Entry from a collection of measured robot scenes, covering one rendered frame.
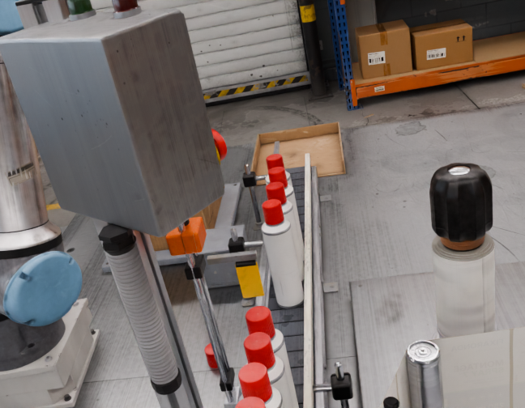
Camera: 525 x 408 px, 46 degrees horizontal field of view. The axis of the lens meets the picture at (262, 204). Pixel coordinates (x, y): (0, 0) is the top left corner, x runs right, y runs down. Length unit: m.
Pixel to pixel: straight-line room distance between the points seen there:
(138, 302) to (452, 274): 0.45
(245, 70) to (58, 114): 4.64
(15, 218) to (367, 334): 0.57
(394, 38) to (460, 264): 3.79
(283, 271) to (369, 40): 3.61
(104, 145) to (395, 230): 0.93
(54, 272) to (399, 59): 3.92
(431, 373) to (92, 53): 0.48
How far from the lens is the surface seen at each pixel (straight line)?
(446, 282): 0.91
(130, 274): 0.63
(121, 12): 0.59
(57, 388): 1.16
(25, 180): 0.93
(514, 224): 1.41
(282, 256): 1.06
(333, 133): 1.96
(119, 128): 0.54
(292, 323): 1.09
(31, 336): 1.13
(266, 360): 0.75
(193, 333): 1.21
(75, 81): 0.57
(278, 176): 1.14
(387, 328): 1.05
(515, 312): 1.08
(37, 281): 0.94
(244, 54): 5.18
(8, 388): 1.17
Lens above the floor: 1.55
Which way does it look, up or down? 27 degrees down
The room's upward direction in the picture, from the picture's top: 12 degrees counter-clockwise
